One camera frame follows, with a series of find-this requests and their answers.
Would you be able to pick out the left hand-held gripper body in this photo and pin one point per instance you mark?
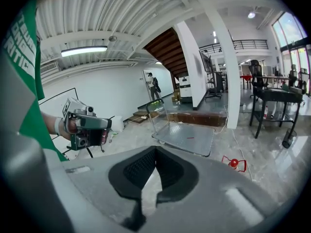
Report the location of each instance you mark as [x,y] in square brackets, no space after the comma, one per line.
[88,137]

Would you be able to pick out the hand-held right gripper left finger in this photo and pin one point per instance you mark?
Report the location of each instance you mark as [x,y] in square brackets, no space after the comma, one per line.
[97,178]

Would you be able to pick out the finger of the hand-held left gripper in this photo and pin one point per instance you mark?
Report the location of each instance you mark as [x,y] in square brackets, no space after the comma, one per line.
[96,124]

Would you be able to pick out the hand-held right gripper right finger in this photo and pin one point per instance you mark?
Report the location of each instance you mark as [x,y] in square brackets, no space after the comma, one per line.
[218,203]

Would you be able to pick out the red bottle cap with handle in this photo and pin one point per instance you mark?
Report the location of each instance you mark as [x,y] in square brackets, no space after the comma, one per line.
[233,163]

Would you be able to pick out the metal platform trolley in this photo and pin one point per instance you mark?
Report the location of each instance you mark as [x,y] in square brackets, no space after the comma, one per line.
[187,135]

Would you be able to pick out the person's left forearm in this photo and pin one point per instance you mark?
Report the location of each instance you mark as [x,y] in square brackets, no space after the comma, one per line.
[48,124]

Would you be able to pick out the person's left hand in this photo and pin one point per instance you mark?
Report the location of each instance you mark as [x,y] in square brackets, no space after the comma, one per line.
[72,126]

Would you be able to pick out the white wristband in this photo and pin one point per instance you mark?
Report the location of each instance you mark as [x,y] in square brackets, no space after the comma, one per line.
[57,126]

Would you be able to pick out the low wooden steps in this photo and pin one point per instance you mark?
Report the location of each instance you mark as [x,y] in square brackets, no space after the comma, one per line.
[139,118]

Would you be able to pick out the white power strip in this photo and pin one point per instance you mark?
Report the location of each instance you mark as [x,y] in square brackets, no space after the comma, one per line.
[143,117]

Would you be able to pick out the long ceiling light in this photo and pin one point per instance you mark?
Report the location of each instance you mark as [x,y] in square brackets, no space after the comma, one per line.
[83,51]

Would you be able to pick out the pile of cardboard boxes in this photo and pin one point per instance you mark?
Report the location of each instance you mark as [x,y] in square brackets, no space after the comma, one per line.
[176,94]

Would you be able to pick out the person's green t-shirt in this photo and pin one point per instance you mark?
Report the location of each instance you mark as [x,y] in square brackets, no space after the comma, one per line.
[22,81]

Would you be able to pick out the brown platform edge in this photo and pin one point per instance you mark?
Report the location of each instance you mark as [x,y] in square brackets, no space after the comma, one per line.
[196,119]

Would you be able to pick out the black mesh waste bin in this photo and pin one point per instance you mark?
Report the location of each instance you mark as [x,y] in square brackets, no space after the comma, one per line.
[289,138]

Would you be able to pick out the white service robot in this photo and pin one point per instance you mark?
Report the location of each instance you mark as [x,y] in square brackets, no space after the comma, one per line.
[185,90]

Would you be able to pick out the wooden staircase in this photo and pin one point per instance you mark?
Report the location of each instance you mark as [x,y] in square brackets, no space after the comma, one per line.
[167,52]

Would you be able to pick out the bottle with red label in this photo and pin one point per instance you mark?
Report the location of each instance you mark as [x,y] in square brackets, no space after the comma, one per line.
[266,113]

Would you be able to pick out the black table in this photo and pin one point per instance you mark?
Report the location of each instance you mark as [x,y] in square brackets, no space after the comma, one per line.
[277,98]

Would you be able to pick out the television on wheeled stand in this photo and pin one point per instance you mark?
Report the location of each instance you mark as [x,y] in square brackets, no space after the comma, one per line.
[211,76]

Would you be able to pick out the red table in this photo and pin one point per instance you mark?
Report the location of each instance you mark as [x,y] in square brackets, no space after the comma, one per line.
[246,79]

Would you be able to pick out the black office chair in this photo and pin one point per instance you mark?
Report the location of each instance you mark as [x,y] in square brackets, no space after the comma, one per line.
[257,76]

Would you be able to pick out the white pillar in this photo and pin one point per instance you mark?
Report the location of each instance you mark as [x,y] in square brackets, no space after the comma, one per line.
[226,69]

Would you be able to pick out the black balcony railing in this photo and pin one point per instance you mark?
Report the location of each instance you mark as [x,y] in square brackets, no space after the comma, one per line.
[250,44]

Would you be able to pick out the round ceiling lamp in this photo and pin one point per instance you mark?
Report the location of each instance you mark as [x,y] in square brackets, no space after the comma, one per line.
[251,15]

